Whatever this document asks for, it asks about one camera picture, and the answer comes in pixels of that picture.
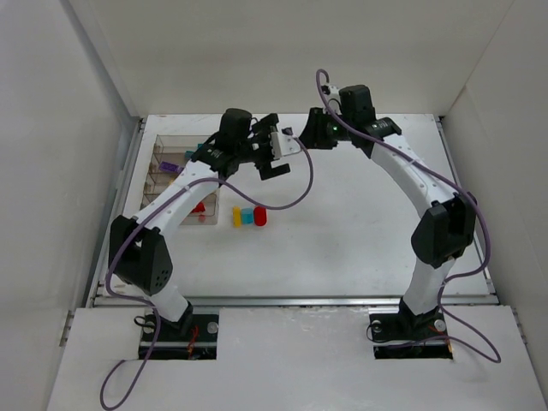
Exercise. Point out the aluminium rail front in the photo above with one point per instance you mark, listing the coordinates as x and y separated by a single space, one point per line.
230 301

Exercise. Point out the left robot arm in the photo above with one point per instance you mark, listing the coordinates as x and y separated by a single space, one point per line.
138 250

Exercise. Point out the clear bin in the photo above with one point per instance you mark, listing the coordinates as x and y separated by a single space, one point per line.
178 144
179 211
171 157
157 182

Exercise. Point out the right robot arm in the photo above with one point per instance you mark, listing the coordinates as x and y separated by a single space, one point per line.
446 226

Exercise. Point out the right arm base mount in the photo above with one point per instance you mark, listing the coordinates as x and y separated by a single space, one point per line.
395 337

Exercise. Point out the purple lego plate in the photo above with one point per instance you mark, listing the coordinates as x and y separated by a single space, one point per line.
169 167

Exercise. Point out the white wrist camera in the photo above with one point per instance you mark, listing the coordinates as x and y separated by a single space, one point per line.
330 92
284 143

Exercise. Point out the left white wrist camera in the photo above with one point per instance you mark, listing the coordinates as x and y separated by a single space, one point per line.
284 143

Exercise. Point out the yellow lego plate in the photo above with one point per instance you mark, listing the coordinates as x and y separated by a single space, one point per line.
236 217

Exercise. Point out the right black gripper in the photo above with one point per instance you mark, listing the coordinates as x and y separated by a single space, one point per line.
312 131

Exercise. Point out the red rounded lego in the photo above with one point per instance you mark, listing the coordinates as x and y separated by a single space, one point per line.
260 217

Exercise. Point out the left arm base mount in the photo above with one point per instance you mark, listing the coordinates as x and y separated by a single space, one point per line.
199 342

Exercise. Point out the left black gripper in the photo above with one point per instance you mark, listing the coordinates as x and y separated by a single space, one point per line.
264 151

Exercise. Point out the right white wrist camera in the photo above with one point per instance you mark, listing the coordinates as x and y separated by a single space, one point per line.
330 92

